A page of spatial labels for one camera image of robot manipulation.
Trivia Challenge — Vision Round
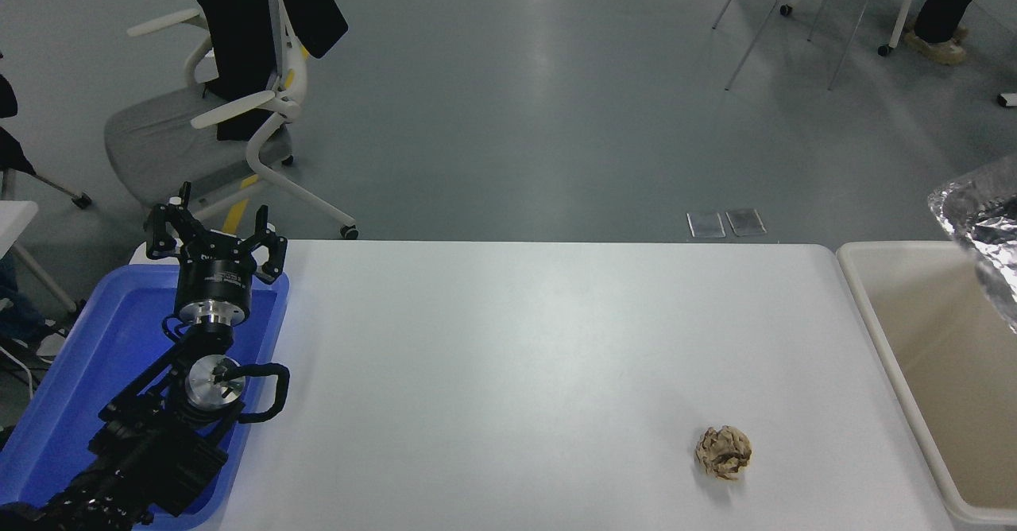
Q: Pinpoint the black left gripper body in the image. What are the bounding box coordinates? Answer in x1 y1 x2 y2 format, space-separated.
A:
175 243 260 311

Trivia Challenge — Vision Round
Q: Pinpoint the silver foil plate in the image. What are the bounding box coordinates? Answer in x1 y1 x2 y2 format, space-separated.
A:
927 155 1017 335

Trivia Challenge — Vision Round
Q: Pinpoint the clear floor plate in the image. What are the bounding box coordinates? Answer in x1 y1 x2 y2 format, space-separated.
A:
686 211 727 239
725 208 768 238

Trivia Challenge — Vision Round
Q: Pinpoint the grey white office chair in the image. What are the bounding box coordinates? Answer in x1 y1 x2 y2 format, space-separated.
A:
105 0 360 240

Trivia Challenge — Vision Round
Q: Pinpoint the small white side table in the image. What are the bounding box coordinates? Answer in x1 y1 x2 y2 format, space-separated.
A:
0 200 82 314

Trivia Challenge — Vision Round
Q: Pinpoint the blue plastic tray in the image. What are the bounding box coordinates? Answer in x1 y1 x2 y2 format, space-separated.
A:
0 263 291 530

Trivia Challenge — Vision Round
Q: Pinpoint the black jacket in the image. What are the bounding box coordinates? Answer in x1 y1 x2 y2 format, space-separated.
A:
193 0 349 141

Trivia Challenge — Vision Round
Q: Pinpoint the crumpled tan paper ball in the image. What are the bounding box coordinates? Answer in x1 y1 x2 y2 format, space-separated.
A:
694 424 753 481

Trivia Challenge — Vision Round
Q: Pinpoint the large pale plastic bin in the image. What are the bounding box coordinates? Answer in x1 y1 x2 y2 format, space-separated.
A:
836 242 1017 525

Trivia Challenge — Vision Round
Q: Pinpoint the white floor cable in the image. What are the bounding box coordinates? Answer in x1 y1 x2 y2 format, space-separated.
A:
0 343 37 398

